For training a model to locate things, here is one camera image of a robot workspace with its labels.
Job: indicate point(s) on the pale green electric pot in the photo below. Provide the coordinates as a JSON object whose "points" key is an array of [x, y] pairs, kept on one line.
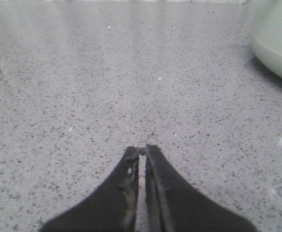
{"points": [[266, 35]]}

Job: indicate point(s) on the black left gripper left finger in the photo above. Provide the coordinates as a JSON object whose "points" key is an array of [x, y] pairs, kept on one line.
{"points": [[112, 207]]}

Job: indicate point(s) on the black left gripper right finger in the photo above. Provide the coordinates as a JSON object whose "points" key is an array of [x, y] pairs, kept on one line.
{"points": [[175, 206]]}

